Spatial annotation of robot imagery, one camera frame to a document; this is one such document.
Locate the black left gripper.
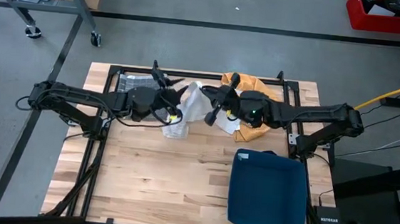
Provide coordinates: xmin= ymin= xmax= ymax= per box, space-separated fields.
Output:
xmin=149 ymin=65 xmax=191 ymax=121

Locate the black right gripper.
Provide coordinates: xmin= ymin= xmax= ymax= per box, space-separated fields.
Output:
xmin=198 ymin=70 xmax=247 ymax=129

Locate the white checked towel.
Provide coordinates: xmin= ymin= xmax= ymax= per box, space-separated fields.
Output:
xmin=161 ymin=78 xmax=245 ymax=144

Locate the grey checked towel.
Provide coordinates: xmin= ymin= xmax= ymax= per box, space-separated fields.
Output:
xmin=116 ymin=71 xmax=163 ymax=98

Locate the mustard orange towel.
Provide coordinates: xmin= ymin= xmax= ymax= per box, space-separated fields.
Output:
xmin=215 ymin=71 xmax=282 ymax=146

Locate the navy fabric storage bin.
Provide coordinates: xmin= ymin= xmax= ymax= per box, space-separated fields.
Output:
xmin=225 ymin=147 xmax=312 ymax=224

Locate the black caster wheel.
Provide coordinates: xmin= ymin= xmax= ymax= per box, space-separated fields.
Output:
xmin=24 ymin=24 xmax=43 ymax=40
xmin=89 ymin=31 xmax=103 ymax=48

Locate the red plastic crate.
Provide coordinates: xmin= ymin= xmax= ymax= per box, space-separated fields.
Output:
xmin=344 ymin=0 xmax=400 ymax=35

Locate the black equipment stand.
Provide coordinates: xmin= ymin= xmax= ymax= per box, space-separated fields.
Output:
xmin=327 ymin=156 xmax=400 ymax=224

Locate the white paper sheet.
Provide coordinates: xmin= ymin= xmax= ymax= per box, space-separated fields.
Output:
xmin=367 ymin=4 xmax=397 ymax=17

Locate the black device in crate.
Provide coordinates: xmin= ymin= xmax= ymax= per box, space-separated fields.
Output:
xmin=359 ymin=0 xmax=400 ymax=16

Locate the black cable bundle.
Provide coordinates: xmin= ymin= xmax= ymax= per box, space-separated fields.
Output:
xmin=45 ymin=134 xmax=108 ymax=222

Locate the black floor cable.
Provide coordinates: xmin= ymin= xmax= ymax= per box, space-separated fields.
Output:
xmin=357 ymin=106 xmax=400 ymax=133
xmin=334 ymin=134 xmax=400 ymax=163

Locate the thick yellow cable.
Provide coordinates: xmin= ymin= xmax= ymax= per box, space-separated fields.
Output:
xmin=352 ymin=74 xmax=400 ymax=114

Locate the white floor cable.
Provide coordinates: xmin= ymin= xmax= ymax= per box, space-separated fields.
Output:
xmin=371 ymin=129 xmax=400 ymax=153

